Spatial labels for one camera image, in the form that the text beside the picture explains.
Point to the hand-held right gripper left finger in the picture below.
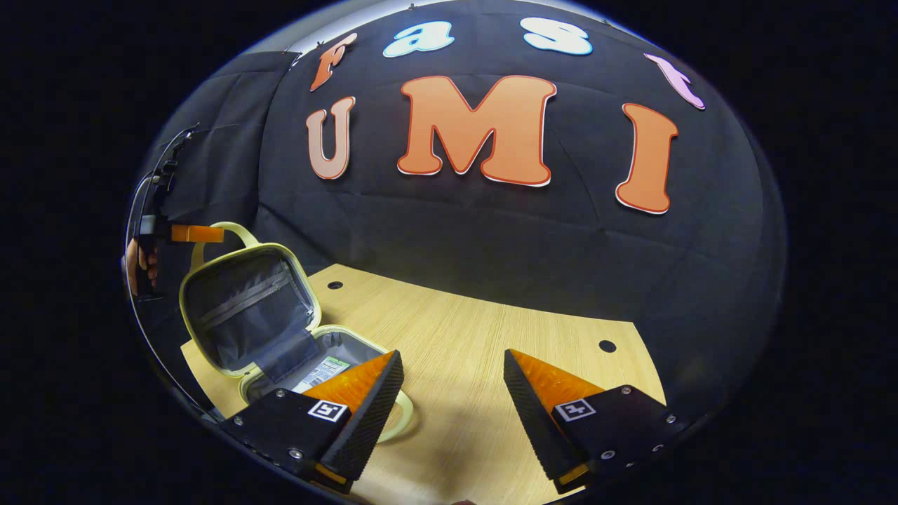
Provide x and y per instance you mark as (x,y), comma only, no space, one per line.
(372,410)

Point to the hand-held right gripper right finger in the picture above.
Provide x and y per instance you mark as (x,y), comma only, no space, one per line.
(537,417)

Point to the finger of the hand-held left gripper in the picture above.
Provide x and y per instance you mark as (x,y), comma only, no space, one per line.
(200,233)

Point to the green and white tube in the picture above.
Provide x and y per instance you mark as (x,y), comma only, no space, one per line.
(321,374)

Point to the pale yellow suitcase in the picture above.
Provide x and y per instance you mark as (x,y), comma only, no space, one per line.
(245,315)

